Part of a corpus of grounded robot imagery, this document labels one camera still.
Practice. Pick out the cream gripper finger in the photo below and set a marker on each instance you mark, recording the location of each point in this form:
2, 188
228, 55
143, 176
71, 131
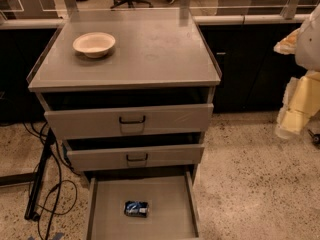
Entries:
288, 44
301, 101

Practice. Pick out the blue crushed pepsi can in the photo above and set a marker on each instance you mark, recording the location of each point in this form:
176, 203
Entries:
136, 209

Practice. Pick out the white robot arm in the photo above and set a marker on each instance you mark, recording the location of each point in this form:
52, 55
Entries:
307, 54

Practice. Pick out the grey middle drawer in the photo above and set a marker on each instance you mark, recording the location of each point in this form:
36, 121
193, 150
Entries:
125, 158

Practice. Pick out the grey drawer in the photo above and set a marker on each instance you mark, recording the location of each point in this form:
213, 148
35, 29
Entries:
125, 158
172, 213
117, 122

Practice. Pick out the grey drawer cabinet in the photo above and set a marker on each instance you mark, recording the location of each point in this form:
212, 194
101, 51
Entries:
159, 59

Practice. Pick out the grey bottom drawer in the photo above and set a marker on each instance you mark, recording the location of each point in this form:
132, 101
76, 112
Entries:
172, 213

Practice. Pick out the grey top drawer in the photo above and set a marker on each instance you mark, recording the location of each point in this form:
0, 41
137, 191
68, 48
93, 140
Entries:
117, 122

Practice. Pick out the dark caster wheel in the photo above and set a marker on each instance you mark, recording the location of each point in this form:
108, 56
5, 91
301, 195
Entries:
315, 138

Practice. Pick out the white paper bowl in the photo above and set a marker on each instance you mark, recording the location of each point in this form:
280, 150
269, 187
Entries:
94, 44

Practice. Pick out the black metal floor bar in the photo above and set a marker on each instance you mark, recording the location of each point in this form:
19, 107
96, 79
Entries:
31, 213

